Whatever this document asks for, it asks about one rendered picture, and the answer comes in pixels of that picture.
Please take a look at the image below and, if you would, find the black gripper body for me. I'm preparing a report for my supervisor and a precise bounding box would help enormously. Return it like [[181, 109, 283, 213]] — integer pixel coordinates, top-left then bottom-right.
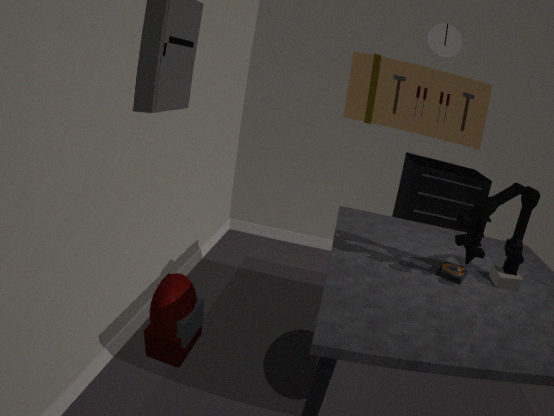
[[465, 229, 485, 258]]

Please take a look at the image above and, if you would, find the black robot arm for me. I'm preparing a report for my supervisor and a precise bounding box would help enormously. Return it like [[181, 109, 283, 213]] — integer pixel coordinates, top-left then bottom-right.
[[455, 183, 540, 276]]

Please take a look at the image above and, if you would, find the orange round plate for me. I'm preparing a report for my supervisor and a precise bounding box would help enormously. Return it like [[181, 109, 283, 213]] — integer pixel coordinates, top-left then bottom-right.
[[442, 263, 464, 276]]

